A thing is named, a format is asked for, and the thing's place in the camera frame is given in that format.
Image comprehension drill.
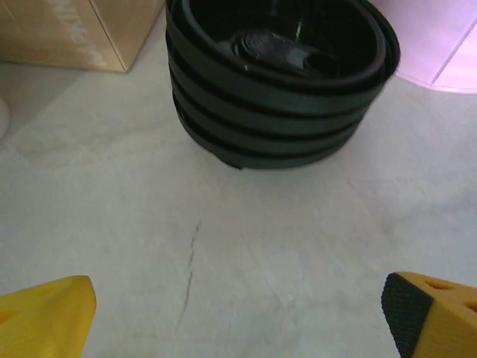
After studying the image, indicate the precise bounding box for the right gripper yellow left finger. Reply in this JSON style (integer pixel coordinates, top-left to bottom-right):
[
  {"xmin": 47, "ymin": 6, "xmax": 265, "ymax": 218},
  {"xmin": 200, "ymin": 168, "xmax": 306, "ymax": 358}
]
[{"xmin": 0, "ymin": 275, "xmax": 98, "ymax": 358}]

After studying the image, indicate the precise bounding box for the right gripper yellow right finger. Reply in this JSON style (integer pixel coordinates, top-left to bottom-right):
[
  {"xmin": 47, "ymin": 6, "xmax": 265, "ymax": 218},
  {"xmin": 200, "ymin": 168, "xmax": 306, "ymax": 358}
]
[{"xmin": 379, "ymin": 271, "xmax": 477, "ymax": 358}]

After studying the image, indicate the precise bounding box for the pink straw holder cup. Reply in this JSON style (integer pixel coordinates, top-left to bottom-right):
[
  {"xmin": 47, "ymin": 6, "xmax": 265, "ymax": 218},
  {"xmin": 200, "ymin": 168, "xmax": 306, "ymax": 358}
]
[{"xmin": 372, "ymin": 0, "xmax": 477, "ymax": 94}]

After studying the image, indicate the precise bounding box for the cardboard napkin box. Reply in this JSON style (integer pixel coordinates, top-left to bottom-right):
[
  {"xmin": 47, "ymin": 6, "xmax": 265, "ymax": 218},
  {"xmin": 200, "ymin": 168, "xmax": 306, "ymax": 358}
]
[{"xmin": 0, "ymin": 0, "xmax": 168, "ymax": 74}]

